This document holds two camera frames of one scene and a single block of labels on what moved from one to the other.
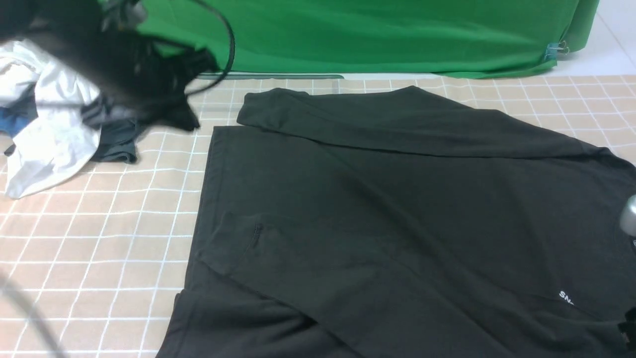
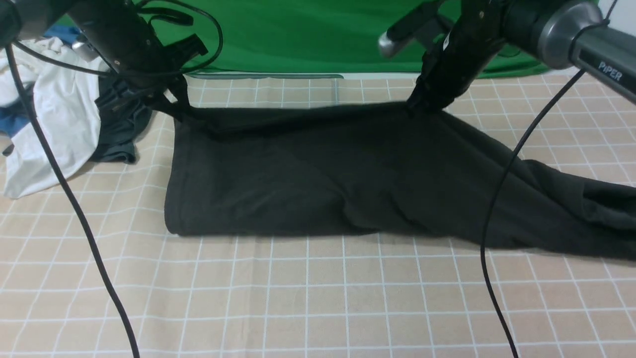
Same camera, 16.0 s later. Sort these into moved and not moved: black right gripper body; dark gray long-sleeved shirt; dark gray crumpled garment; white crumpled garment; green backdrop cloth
Moved: black right gripper body; dark gray long-sleeved shirt
Not moved: green backdrop cloth; white crumpled garment; dark gray crumpled garment
